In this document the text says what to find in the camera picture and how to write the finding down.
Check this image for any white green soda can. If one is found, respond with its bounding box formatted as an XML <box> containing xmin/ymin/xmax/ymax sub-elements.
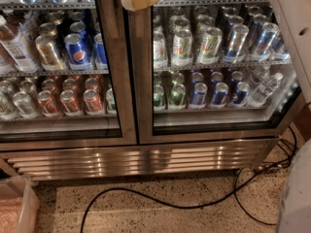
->
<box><xmin>172</xmin><ymin>29</ymin><xmax>193</xmax><ymax>66</ymax></box>
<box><xmin>197</xmin><ymin>27</ymin><xmax>223</xmax><ymax>64</ymax></box>

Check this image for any silver blue soda can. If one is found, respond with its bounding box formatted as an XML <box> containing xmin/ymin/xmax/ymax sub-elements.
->
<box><xmin>223</xmin><ymin>24</ymin><xmax>249</xmax><ymax>63</ymax></box>

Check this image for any clear plastic storage bin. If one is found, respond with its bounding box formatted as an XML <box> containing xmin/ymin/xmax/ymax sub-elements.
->
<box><xmin>0</xmin><ymin>177</ymin><xmax>40</xmax><ymax>233</ymax></box>

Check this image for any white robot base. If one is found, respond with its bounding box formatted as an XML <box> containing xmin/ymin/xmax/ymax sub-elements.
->
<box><xmin>276</xmin><ymin>139</ymin><xmax>311</xmax><ymax>233</ymax></box>

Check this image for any water bottle white cap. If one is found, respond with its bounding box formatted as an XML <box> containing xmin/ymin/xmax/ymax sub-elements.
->
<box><xmin>247</xmin><ymin>73</ymin><xmax>283</xmax><ymax>108</ymax></box>

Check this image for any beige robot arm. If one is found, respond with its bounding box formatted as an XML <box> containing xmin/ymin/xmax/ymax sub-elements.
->
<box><xmin>121</xmin><ymin>0</ymin><xmax>311</xmax><ymax>104</ymax></box>

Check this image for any glass fridge door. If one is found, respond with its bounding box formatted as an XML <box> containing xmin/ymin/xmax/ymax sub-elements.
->
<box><xmin>127</xmin><ymin>0</ymin><xmax>306</xmax><ymax>146</ymax></box>
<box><xmin>0</xmin><ymin>0</ymin><xmax>135</xmax><ymax>152</ymax></box>

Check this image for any red soda can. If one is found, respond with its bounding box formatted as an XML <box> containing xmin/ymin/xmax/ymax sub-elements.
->
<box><xmin>60</xmin><ymin>90</ymin><xmax>83</xmax><ymax>117</ymax></box>

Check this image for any blue Pepsi can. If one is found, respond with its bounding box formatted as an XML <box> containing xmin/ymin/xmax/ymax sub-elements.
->
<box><xmin>64</xmin><ymin>33</ymin><xmax>90</xmax><ymax>70</ymax></box>

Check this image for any steel fridge bottom grille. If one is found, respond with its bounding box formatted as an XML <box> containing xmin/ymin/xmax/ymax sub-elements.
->
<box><xmin>1</xmin><ymin>137</ymin><xmax>280</xmax><ymax>181</ymax></box>

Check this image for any black floor cable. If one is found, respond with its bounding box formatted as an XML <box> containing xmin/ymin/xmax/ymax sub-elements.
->
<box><xmin>79</xmin><ymin>125</ymin><xmax>298</xmax><ymax>233</ymax></box>

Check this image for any iced tea bottle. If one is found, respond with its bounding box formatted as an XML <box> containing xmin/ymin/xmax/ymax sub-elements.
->
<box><xmin>0</xmin><ymin>16</ymin><xmax>40</xmax><ymax>73</ymax></box>

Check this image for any gold soda can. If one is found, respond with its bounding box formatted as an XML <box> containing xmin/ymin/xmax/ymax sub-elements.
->
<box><xmin>35</xmin><ymin>35</ymin><xmax>67</xmax><ymax>71</ymax></box>

